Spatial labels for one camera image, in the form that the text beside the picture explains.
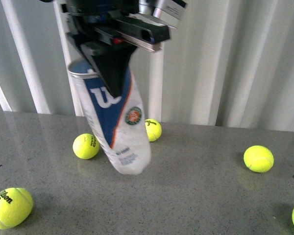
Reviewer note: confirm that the white pleated curtain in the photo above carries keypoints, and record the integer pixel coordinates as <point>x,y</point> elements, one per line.
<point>229,63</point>

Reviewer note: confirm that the wilson tennis ball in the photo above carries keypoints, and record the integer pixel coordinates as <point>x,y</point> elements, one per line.
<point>15,206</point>
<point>154,129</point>

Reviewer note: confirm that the plain yellow tennis ball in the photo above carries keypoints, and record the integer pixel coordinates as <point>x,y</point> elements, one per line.
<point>258,159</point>

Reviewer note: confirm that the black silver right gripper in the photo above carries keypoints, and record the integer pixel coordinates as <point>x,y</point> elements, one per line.
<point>107,32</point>

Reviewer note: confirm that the middle Head tennis ball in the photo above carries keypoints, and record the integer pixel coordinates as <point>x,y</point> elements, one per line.
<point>85,146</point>

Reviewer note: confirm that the far Wilson tennis ball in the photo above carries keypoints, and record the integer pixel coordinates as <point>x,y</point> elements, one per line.
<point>154,129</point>

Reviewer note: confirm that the white blue tennis can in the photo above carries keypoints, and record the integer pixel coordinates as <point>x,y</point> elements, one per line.
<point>117,122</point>

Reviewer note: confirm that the near Wilson tennis ball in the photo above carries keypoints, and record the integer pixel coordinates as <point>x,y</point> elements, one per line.
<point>15,206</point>

